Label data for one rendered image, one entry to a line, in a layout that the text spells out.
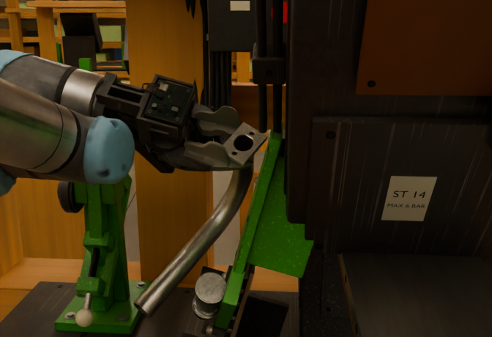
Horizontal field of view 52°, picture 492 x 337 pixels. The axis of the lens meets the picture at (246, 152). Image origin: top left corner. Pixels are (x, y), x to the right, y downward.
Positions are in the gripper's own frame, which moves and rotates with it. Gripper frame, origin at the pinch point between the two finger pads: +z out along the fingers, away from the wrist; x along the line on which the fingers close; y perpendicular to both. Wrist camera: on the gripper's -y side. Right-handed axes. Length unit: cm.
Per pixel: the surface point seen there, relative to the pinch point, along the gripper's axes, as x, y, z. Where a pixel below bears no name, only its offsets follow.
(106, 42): 398, -518, -252
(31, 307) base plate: -22, -36, -30
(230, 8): 22.6, 2.1, -8.7
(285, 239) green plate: -12.0, 4.1, 7.5
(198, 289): -19.3, -0.8, -0.8
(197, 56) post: 23.0, -12.0, -13.7
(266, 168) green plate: -7.2, 10.6, 3.1
